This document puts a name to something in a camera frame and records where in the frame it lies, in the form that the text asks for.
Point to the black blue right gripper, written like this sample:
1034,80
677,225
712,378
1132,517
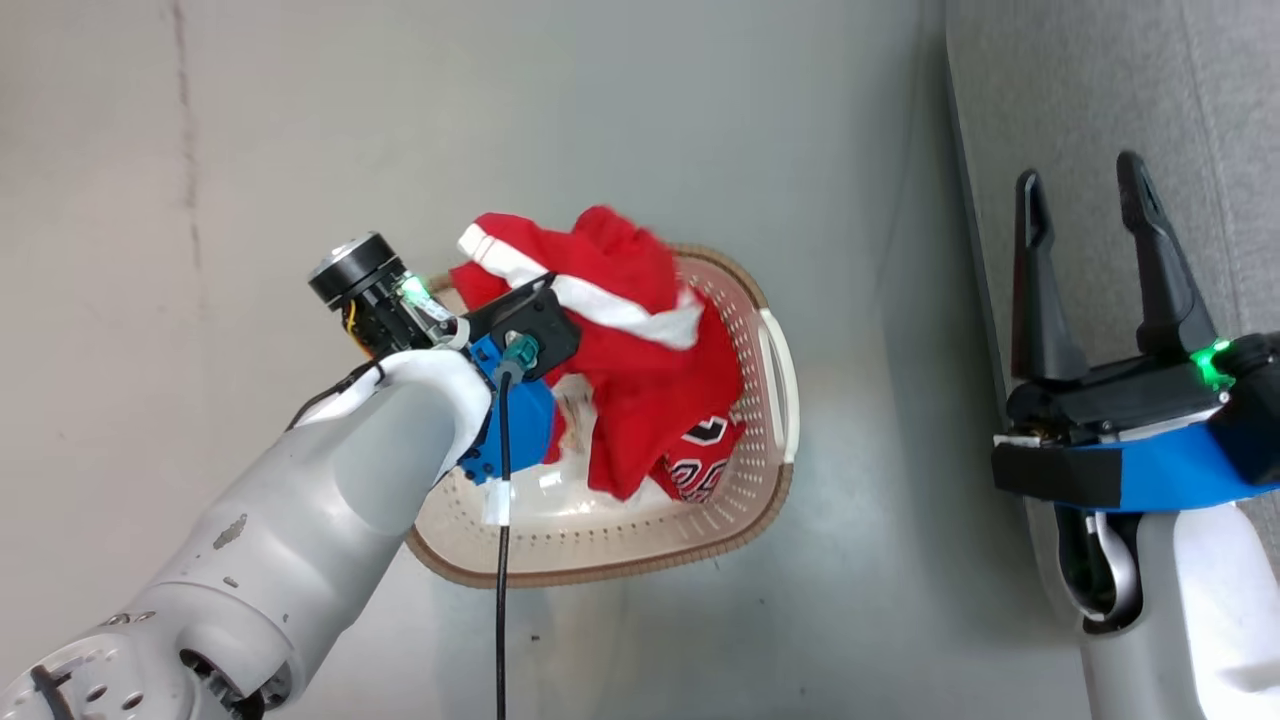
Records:
1140,470

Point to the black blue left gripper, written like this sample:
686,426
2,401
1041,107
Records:
515,430

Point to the red white jersey clothing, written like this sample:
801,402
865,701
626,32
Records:
640,380

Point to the cream perforated laundry basket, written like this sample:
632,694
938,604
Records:
600,540

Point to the grey fabric sofa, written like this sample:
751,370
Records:
1080,100

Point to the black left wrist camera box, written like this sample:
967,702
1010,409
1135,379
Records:
540,320

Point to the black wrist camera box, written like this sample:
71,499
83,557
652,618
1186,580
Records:
1255,420
540,320

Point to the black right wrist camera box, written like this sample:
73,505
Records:
1255,420

